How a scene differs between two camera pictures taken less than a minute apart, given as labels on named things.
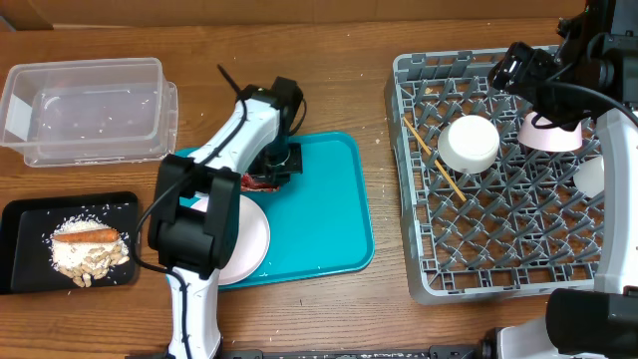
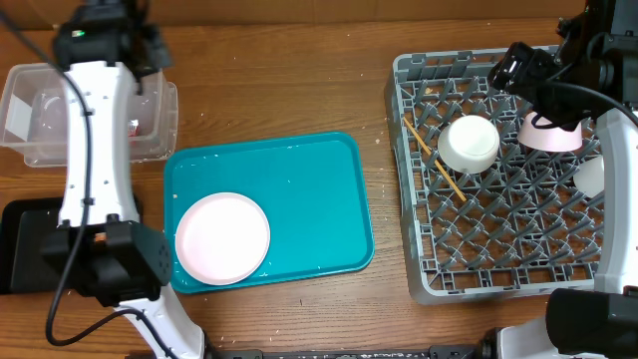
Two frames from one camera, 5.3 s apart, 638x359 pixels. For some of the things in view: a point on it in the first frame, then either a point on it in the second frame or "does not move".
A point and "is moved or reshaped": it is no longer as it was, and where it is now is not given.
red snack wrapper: [249, 184] -> [134, 128]
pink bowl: [547, 139] does not move
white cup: [589, 179] does not move
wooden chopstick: [436, 163] does not move
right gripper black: [534, 69] does not move
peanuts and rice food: [87, 261] is moved or reshaped
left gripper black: [262, 172] -> [156, 55]
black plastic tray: [26, 264] does not move
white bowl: [469, 144] does not move
